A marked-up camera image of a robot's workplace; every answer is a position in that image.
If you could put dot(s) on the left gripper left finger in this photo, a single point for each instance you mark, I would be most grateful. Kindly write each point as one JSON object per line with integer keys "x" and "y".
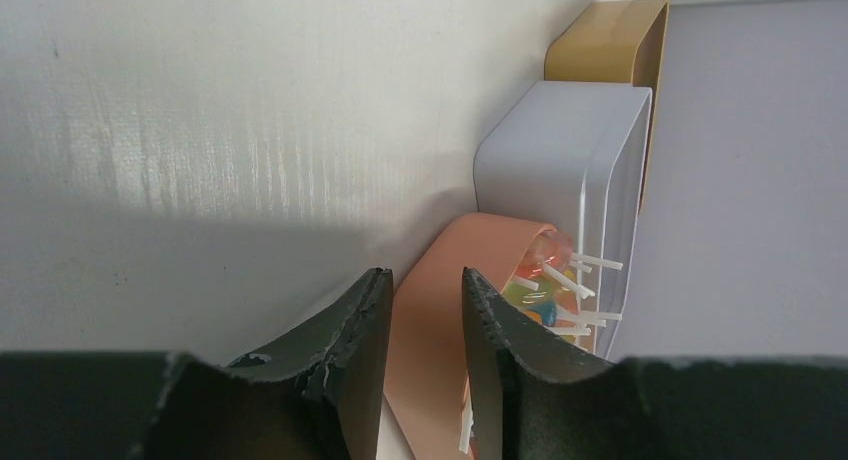
{"x": 313, "y": 393}

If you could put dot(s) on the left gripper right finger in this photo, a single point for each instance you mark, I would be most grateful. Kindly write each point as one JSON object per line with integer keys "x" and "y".
{"x": 536, "y": 396}

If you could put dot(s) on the gold tray of gummies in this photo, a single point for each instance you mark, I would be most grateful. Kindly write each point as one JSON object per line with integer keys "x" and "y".
{"x": 614, "y": 42}

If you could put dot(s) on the orange tray of lollipops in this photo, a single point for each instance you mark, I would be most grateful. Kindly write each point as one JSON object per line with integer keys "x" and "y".
{"x": 427, "y": 383}

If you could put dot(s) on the white tray of star candies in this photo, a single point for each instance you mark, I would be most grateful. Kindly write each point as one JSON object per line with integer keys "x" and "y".
{"x": 571, "y": 155}

